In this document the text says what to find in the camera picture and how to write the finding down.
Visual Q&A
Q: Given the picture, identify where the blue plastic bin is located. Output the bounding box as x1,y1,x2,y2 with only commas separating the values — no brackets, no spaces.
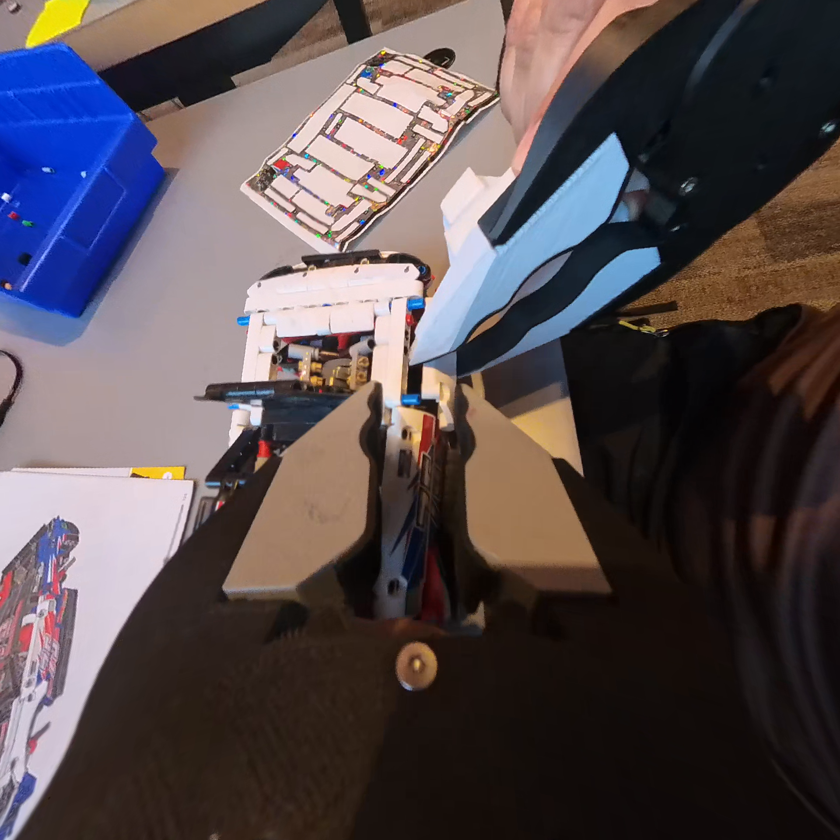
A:
0,42,167,320

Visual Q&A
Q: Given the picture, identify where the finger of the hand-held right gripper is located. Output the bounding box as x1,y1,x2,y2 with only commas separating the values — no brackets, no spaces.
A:
409,133,635,366
455,222,662,379

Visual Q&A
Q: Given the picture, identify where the toy brick race car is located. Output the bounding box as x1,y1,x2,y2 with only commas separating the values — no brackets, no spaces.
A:
193,249,488,624

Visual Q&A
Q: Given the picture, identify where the open instruction booklet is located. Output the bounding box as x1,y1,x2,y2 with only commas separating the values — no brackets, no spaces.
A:
0,467,196,840

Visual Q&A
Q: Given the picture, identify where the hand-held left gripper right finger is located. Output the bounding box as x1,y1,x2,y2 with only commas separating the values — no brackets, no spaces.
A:
453,382,613,595

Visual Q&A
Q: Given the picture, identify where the person's right hand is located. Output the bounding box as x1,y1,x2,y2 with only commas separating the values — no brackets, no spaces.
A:
499,0,648,175

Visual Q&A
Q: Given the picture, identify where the holographic sticker sheet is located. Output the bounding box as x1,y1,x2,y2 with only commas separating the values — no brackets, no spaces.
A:
241,47,501,255

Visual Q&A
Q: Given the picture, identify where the person's torso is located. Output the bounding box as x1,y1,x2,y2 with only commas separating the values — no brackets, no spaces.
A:
563,304,840,811

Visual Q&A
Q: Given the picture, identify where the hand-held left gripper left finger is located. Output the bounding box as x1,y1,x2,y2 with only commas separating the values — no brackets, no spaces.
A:
223,382,385,605

